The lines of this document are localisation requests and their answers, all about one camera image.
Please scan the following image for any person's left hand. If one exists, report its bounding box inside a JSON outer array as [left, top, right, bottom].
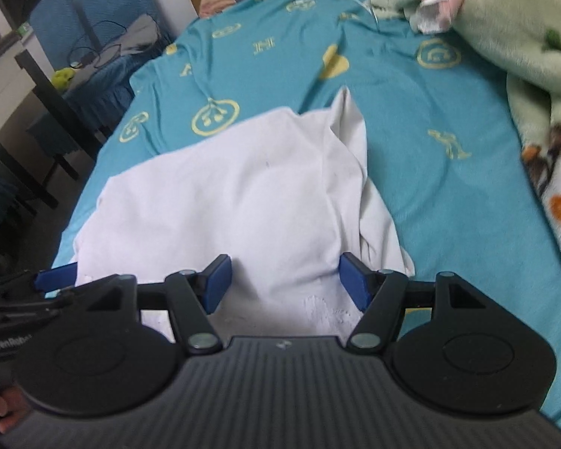
[[0, 385, 29, 435]]

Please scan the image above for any black table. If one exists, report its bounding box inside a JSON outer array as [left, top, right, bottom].
[[13, 49, 115, 209]]

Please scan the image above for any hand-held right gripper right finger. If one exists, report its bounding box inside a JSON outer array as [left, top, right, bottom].
[[338, 252, 488, 351]]

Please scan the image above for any yellow-green plush toy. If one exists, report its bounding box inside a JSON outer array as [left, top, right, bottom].
[[51, 68, 76, 91]]

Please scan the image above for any teal yellow-print bed sheet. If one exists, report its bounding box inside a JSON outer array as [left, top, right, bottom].
[[51, 0, 561, 424]]

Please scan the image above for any white garment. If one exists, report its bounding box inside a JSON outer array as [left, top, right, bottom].
[[72, 86, 417, 344]]

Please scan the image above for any thin white cable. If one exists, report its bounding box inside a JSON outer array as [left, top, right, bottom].
[[322, 0, 385, 33]]

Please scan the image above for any green plush animal-print blanket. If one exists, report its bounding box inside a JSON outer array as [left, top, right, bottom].
[[368, 0, 561, 293]]

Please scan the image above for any grey cloth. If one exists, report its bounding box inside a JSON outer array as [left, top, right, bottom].
[[116, 13, 165, 58]]

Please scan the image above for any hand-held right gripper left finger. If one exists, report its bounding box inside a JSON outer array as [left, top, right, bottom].
[[77, 254, 233, 355]]

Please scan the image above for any black cable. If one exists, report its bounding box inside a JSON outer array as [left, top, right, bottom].
[[68, 19, 123, 70]]

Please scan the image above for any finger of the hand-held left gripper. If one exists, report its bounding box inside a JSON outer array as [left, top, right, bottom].
[[0, 264, 78, 312]]

